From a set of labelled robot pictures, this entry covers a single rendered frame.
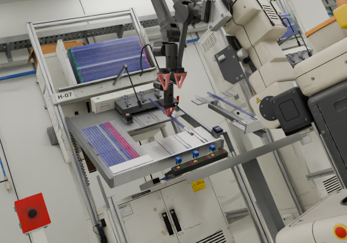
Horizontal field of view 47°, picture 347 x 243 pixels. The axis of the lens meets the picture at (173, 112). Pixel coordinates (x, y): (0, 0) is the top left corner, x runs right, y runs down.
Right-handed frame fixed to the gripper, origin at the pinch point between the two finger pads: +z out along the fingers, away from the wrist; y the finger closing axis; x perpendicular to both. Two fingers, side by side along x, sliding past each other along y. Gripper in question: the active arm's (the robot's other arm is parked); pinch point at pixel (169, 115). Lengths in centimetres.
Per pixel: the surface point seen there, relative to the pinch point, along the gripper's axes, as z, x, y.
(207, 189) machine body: 48, 20, -15
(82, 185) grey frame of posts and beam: 40, -14, 52
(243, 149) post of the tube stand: 25, 22, -40
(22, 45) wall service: 17, -223, 39
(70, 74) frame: -14, -57, 39
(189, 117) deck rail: 11.2, -7.5, -18.8
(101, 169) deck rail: 10, 17, 49
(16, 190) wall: 120, -138, 82
